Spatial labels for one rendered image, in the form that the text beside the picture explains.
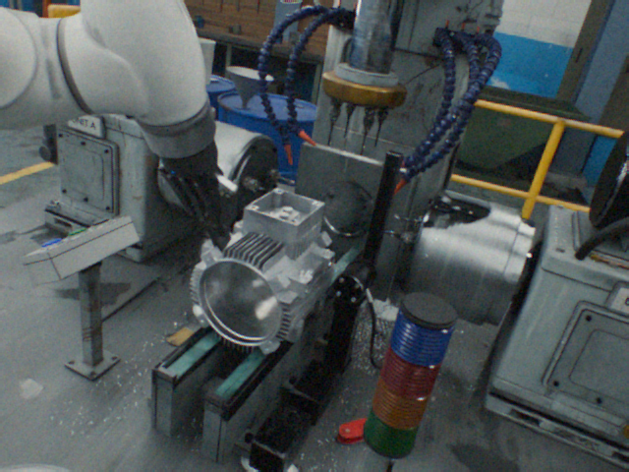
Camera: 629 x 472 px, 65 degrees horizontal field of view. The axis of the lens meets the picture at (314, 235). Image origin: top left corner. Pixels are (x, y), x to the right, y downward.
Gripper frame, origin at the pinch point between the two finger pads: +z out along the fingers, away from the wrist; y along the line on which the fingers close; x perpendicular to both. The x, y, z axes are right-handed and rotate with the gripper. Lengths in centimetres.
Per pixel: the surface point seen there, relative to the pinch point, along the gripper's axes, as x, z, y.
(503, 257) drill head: -24, 14, -43
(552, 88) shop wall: -476, 297, -53
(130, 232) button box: 3.9, 4.4, 17.2
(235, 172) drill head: -23.9, 15.7, 15.1
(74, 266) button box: 15.3, -1.1, 16.7
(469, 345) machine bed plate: -22, 49, -44
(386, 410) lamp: 17.5, -7.5, -35.2
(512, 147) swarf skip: -355, 285, -35
